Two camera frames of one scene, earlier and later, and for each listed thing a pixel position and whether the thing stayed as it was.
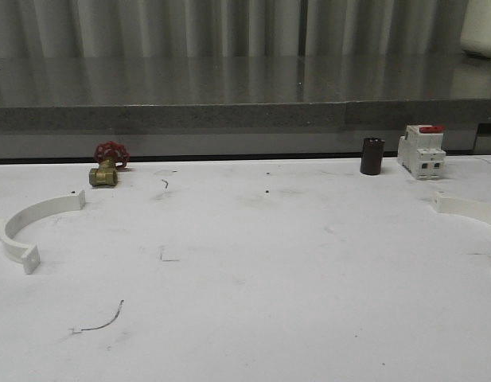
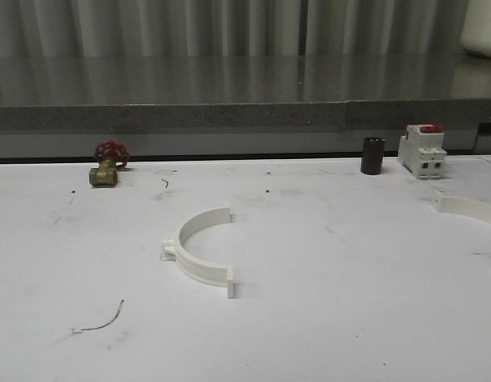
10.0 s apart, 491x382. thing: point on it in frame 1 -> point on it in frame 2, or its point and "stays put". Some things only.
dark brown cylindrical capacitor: (372, 157) stays put
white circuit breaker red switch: (421, 151) stays put
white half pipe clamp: (485, 212) stays put
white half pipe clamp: (28, 254) -> (212, 273)
